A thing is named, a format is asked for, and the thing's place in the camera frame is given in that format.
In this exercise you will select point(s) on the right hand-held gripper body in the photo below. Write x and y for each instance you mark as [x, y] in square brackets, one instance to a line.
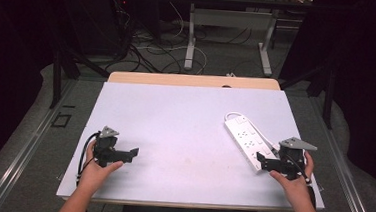
[293, 157]

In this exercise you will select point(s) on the person's left hand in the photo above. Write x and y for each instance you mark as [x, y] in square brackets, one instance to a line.
[95, 174]

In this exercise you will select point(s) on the wooden table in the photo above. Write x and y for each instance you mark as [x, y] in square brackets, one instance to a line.
[191, 80]

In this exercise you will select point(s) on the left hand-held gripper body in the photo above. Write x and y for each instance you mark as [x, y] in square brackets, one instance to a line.
[105, 144]

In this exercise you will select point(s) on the white desk frame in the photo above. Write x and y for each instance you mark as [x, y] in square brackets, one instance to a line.
[230, 18]

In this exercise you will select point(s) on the white power strip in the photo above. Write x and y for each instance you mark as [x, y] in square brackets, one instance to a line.
[247, 142]

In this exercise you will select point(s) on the white board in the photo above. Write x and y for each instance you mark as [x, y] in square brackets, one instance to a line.
[180, 139]

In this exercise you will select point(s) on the person's right hand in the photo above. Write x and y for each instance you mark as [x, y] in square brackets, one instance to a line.
[293, 190]

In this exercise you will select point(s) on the black metal stand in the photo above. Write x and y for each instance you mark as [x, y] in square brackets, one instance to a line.
[57, 77]
[328, 96]

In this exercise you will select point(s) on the aluminium floor rail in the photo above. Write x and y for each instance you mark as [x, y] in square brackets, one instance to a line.
[342, 170]
[22, 154]

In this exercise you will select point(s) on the dark computer tower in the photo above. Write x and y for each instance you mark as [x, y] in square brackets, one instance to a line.
[95, 22]

